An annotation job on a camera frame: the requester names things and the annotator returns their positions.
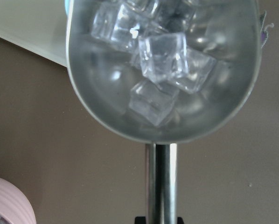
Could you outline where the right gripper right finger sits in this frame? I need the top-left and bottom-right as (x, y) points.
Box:
(177, 217), (184, 224)

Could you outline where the ice cube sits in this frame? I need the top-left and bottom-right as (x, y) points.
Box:
(91, 1), (147, 53)
(139, 32), (188, 84)
(168, 47), (217, 94)
(129, 79), (180, 126)

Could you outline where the steel ice scoop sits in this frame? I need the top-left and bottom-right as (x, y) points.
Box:
(65, 0), (263, 224)

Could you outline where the blue cup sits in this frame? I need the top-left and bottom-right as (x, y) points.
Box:
(64, 0), (70, 12)

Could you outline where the ice cube front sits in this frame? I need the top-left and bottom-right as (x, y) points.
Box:
(129, 79), (180, 126)

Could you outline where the cream serving tray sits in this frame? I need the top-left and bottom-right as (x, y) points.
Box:
(0, 0), (67, 66)

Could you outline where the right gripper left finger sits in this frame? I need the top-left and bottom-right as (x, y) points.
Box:
(134, 216), (146, 224)

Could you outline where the pink bowl of ice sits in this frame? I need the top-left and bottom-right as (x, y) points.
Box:
(0, 178), (36, 224)

